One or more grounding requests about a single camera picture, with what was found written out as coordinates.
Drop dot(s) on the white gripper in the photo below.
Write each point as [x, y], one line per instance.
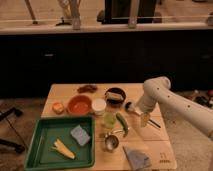
[146, 104]

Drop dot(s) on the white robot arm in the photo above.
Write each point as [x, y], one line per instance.
[157, 91]

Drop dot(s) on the green plastic cup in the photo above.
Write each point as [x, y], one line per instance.
[109, 120]

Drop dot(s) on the metal measuring cup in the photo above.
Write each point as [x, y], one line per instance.
[111, 140]

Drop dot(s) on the white paper cup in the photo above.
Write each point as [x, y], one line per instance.
[98, 106]

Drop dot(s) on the green pepper toy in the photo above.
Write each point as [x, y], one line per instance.
[124, 124]

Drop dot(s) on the wooden folding table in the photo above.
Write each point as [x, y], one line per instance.
[152, 141]

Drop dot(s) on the dark brown bowl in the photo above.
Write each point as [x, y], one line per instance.
[118, 91]

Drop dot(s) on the sponge in brown bowl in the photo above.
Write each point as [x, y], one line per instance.
[113, 96]

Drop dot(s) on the grey folded cloth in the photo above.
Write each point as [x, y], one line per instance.
[136, 159]

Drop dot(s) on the dark red meat toy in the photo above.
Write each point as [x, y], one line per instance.
[87, 89]

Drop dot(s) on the blue sponge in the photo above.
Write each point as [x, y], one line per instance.
[80, 135]

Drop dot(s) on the orange bowl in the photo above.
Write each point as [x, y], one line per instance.
[79, 105]

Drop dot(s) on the orange bread toy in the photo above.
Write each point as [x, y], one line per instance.
[58, 108]

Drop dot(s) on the yellow corn toy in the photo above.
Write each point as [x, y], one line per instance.
[62, 149]

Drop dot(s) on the green plastic tray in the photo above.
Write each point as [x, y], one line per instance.
[41, 155]

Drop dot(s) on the black chair base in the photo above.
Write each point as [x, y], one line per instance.
[12, 137]

